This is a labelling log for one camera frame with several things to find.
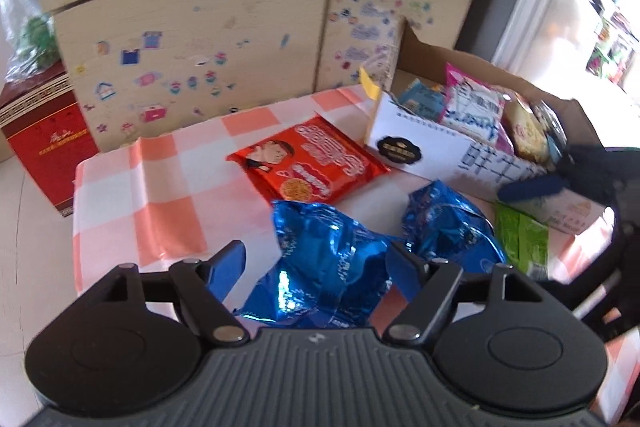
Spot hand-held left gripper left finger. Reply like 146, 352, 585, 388
102, 239, 251, 348

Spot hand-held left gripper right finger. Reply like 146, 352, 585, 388
382, 241, 543, 342

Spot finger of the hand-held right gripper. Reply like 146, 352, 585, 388
497, 176, 568, 204

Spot yellow bread packet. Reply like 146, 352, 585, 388
502, 97, 551, 162

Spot large blue foil snack packet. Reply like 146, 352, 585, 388
237, 200, 401, 331

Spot pink snack packet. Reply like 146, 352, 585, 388
442, 63, 507, 144

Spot light blue snack packet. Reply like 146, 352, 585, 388
397, 79, 449, 124

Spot green snack packet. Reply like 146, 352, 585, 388
494, 202, 551, 280

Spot small blue foil snack packet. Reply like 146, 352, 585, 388
402, 179, 508, 278

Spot orange checkered tablecloth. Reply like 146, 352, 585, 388
72, 84, 640, 427

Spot red noodle snack packet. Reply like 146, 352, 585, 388
226, 116, 392, 202

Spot red cardboard box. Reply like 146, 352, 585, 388
0, 62, 101, 219

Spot beige cabinet with stickers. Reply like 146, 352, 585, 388
34, 0, 487, 154

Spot clear bag of greens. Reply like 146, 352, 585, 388
0, 0, 62, 84

